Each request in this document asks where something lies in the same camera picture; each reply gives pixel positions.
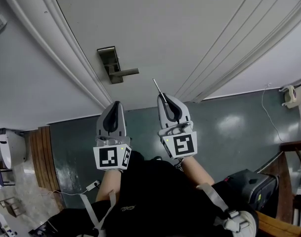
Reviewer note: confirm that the person's right forearm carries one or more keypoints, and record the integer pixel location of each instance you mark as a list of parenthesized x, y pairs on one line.
[(197, 174)]

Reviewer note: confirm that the wooden stair railing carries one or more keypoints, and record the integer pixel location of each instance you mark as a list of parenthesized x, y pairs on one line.
[(285, 186)]

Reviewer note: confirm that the dark chair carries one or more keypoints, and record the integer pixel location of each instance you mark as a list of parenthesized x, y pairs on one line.
[(3, 176)]

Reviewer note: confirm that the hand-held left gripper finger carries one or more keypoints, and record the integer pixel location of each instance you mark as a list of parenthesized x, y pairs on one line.
[(100, 125), (122, 122)]

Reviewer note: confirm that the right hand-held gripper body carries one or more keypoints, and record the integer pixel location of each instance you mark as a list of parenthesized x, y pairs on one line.
[(182, 144)]

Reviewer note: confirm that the wooden slatted panel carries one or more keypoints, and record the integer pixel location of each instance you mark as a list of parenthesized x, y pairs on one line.
[(42, 157)]

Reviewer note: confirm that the person's black shirt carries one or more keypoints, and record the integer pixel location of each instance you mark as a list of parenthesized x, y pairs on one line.
[(152, 194)]

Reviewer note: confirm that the small wooden stool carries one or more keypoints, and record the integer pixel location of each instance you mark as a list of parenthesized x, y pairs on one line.
[(12, 207)]

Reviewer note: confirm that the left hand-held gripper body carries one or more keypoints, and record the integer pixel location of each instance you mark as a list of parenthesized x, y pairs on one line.
[(108, 155)]

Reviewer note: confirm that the white rounded machine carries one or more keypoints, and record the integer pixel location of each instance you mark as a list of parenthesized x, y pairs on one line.
[(15, 144)]

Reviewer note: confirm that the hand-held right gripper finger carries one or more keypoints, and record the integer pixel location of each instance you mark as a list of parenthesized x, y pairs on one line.
[(184, 112), (160, 115)]

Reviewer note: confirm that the person's left forearm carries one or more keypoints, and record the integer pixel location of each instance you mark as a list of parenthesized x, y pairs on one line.
[(108, 184)]

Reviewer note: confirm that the white shoulder pad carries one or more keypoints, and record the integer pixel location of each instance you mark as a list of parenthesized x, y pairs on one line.
[(241, 220)]

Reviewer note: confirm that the black equipment case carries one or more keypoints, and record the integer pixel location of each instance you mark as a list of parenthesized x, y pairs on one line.
[(251, 184)]

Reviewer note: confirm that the silver key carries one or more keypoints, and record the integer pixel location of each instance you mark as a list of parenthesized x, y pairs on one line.
[(157, 86)]

